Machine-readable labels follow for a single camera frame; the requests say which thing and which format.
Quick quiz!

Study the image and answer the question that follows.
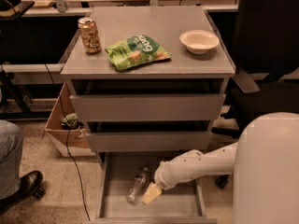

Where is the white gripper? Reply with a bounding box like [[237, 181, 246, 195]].
[[142, 161, 180, 204]]

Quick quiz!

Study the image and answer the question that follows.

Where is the clear plastic water bottle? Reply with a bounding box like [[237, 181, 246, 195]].
[[126, 167, 149, 205]]

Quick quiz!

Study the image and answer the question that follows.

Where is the green chip bag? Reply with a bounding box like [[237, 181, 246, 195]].
[[106, 35, 171, 72]]

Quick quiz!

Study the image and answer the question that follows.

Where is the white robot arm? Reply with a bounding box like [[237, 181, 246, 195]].
[[142, 112, 299, 224]]

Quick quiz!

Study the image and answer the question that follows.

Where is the grey open bottom drawer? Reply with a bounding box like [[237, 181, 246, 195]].
[[90, 151, 217, 224]]

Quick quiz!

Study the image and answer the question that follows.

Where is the grey middle drawer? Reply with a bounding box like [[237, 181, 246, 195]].
[[86, 132, 211, 152]]

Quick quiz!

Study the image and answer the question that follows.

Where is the grey drawer cabinet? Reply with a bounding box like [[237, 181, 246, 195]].
[[60, 6, 236, 170]]

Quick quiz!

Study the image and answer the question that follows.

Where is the grey top drawer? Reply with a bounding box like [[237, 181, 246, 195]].
[[70, 94, 225, 121]]

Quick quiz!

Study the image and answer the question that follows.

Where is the cardboard box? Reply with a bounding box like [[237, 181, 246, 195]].
[[45, 84, 93, 157]]

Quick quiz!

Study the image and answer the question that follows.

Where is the green item in box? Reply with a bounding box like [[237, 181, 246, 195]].
[[61, 113, 81, 130]]

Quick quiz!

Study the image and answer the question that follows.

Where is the black leather shoe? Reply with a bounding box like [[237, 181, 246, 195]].
[[0, 171, 45, 215]]

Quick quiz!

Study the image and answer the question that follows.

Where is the blue jeans leg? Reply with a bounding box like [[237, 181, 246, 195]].
[[0, 120, 23, 200]]

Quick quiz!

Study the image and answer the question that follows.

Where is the white paper bowl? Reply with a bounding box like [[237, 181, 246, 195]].
[[179, 30, 220, 54]]

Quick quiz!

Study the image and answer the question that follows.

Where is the gold soda can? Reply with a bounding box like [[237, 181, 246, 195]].
[[78, 17, 101, 54]]

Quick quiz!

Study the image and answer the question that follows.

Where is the black office chair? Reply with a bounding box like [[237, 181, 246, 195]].
[[211, 0, 299, 189]]

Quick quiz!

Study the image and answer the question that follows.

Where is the black floor cable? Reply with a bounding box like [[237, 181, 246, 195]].
[[43, 63, 92, 222]]

